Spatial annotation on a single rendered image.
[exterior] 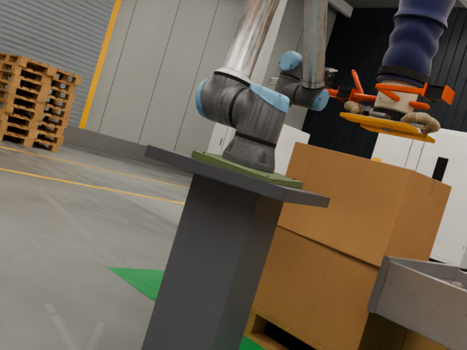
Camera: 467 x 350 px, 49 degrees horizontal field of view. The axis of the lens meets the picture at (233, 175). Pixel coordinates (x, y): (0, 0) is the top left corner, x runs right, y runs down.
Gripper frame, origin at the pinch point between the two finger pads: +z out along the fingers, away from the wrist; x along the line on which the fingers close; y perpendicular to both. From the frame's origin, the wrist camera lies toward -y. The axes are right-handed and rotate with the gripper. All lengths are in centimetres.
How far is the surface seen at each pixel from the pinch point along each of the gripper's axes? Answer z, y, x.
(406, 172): -8, 53, -31
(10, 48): 192, -884, 30
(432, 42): 10.5, 37.5, 27.4
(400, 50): 3.0, 28.3, 20.3
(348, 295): -6, 44, -85
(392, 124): -0.8, 37.1, -12.7
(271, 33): 201, -238, 93
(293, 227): -6, 9, -67
